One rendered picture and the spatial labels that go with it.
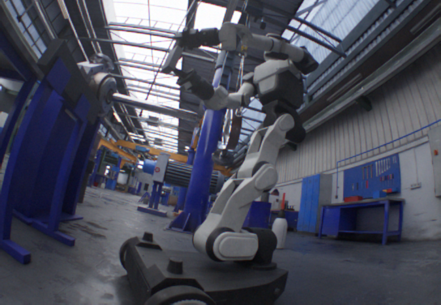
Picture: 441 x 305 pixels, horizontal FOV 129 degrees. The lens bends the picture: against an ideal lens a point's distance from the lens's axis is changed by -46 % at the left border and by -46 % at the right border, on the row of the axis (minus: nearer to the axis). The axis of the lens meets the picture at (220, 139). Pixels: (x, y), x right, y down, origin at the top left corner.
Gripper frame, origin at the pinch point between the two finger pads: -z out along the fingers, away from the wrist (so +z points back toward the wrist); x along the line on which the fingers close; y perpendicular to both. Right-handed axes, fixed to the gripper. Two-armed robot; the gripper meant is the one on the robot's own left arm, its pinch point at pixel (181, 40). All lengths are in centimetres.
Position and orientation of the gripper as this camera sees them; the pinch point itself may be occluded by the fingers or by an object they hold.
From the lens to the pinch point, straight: 97.1
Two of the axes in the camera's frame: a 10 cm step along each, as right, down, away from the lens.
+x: 2.2, 3.8, 9.0
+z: 9.6, 0.8, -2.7
